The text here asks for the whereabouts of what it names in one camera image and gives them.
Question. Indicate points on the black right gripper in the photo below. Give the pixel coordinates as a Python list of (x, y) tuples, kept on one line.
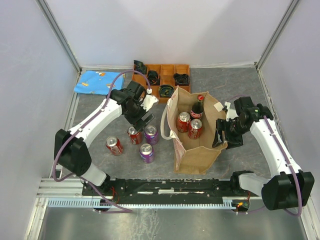
[(221, 125)]

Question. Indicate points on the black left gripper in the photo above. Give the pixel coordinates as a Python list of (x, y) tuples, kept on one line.
[(139, 124)]

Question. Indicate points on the red cola can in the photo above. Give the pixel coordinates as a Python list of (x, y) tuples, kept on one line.
[(135, 136), (114, 145), (183, 121), (195, 128)]

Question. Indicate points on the tan canvas tote bag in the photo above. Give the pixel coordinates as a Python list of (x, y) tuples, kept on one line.
[(192, 156)]

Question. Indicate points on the red cola can front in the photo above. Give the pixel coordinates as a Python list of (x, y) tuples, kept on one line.
[(114, 145)]

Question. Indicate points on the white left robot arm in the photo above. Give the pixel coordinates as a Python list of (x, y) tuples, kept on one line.
[(71, 147)]

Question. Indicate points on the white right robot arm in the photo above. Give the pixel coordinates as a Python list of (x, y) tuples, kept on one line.
[(288, 187)]

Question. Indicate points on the purple soda can rear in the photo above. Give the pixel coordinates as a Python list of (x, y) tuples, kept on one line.
[(151, 134)]

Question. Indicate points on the purple soda can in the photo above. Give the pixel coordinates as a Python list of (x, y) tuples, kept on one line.
[(147, 153), (151, 134)]

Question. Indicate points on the purple soda can front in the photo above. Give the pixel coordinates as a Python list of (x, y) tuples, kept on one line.
[(147, 153)]

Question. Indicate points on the blue yellow rolled tie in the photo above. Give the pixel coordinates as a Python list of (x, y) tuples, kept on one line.
[(166, 91)]

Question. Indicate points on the black rolled belt middle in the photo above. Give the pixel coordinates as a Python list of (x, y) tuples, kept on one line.
[(153, 78)]

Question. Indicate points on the black rolled belt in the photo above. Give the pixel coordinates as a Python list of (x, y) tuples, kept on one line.
[(181, 79), (153, 78)]

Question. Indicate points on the orange compartment tray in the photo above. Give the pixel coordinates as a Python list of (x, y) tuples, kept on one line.
[(166, 77)]

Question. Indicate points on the dark patterned tie corner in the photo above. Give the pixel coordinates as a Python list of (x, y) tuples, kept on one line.
[(140, 67)]

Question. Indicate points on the black rolled belt right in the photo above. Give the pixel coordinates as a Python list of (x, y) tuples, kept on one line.
[(181, 79)]

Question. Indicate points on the blue patterned cloth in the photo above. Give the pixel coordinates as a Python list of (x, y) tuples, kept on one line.
[(94, 82)]

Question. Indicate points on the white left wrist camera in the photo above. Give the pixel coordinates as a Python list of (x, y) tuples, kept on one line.
[(149, 100)]

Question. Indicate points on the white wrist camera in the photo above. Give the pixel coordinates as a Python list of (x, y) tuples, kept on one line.
[(149, 100), (231, 113)]

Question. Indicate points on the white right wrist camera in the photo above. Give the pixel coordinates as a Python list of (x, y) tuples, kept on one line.
[(231, 113)]

